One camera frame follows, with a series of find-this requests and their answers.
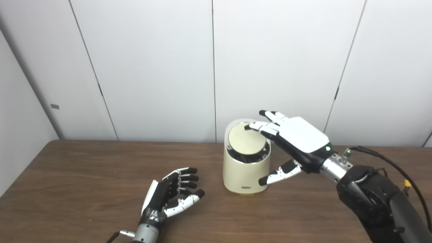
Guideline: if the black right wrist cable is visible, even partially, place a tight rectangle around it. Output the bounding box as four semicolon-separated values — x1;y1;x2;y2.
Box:
339;146;432;232

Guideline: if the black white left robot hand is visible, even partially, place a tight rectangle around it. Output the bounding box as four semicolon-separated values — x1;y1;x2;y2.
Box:
139;167;205;227

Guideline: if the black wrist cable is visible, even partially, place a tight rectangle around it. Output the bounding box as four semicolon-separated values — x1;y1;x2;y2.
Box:
339;146;432;232
106;230;135;243

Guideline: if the cream-colored desktop bin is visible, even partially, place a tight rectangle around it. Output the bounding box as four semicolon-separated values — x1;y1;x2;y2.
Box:
223;118;271;195

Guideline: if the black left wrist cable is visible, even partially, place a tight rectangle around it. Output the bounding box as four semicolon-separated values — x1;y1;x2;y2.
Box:
106;230;135;243

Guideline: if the round cream bin lid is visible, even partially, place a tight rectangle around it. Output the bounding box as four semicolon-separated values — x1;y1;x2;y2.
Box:
228;123;267;156

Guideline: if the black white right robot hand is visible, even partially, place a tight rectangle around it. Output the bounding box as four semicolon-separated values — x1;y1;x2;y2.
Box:
244;110;334;186

